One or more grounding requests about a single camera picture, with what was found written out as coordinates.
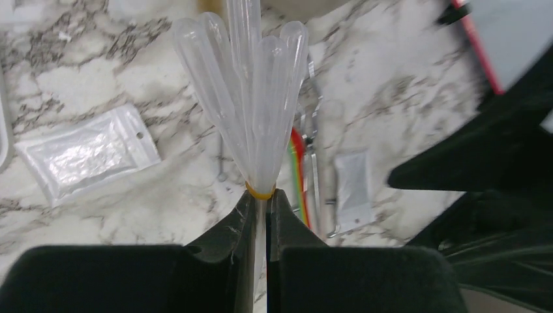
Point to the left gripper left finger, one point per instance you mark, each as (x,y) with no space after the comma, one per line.
(214,273)

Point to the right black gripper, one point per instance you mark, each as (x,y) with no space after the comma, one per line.
(498,235)

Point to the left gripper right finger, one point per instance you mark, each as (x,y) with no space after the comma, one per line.
(306,275)

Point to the red plastic spoon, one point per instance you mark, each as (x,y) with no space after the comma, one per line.
(296,151)

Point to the metal crucible tongs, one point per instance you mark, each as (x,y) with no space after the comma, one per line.
(309,131)

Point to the small clear zip bag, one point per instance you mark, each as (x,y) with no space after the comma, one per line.
(353,191)

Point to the pink framed whiteboard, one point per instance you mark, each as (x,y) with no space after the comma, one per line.
(511,39)

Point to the clear zip bag near lid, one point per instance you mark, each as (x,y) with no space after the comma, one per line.
(90,154)

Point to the white bin lid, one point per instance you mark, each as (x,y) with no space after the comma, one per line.
(7,148)

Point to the beige plastic bin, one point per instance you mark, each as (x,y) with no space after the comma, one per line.
(304,9)

